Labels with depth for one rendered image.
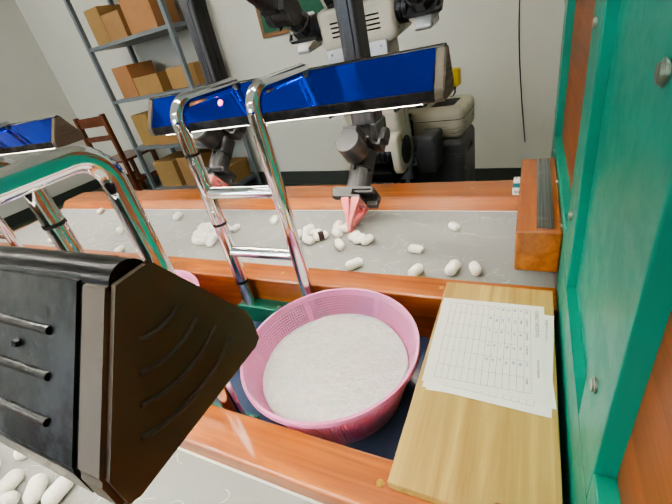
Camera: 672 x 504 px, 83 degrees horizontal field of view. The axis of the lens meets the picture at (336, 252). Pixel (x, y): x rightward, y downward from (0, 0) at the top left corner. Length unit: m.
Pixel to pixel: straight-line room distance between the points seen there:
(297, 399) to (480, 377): 0.25
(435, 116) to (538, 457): 1.38
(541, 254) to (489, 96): 2.21
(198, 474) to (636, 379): 0.46
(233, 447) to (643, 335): 0.42
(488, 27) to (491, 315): 2.30
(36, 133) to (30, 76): 4.47
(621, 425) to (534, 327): 0.28
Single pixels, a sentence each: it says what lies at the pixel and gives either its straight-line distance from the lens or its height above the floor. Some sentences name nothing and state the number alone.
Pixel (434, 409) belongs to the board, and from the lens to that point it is 0.47.
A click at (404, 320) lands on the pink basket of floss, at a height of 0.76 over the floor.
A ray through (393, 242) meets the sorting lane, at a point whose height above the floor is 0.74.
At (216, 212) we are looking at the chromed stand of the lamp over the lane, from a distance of 0.71.
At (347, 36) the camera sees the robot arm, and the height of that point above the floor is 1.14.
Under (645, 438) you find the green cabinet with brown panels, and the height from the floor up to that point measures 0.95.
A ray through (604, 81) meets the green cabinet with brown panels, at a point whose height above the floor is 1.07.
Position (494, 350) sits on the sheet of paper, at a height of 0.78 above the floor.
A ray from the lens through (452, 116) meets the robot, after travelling 1.63.
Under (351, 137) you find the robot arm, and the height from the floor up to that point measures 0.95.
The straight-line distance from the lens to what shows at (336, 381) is 0.57.
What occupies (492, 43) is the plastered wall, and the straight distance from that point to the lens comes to 2.74.
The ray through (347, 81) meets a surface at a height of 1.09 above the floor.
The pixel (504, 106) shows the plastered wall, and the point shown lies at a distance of 2.79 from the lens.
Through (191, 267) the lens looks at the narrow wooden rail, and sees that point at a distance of 0.92.
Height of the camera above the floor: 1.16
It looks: 30 degrees down
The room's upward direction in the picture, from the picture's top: 13 degrees counter-clockwise
